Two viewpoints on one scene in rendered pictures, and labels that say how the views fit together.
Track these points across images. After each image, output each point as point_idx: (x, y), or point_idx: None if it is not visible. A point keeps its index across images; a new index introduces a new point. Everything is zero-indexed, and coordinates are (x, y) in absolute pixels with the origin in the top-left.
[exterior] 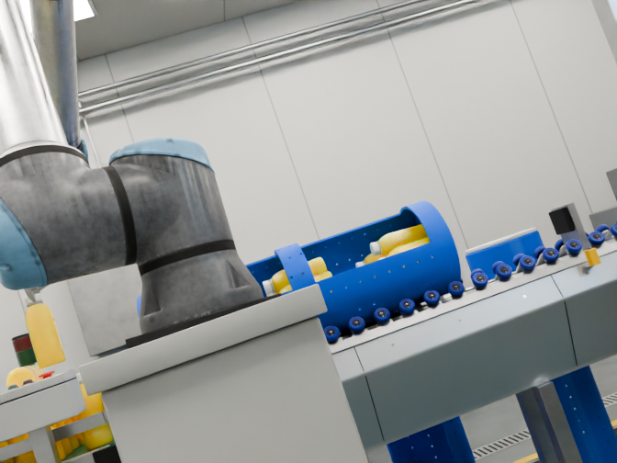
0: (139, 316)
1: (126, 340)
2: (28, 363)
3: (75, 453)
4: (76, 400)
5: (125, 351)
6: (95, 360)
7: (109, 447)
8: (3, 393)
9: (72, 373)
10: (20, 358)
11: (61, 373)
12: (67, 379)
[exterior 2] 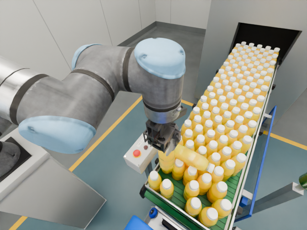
0: (137, 217)
1: (10, 136)
2: (299, 179)
3: (167, 178)
4: (130, 165)
5: (7, 134)
6: (14, 129)
7: (143, 185)
8: (139, 137)
9: (134, 164)
10: (304, 174)
11: (124, 155)
12: (125, 159)
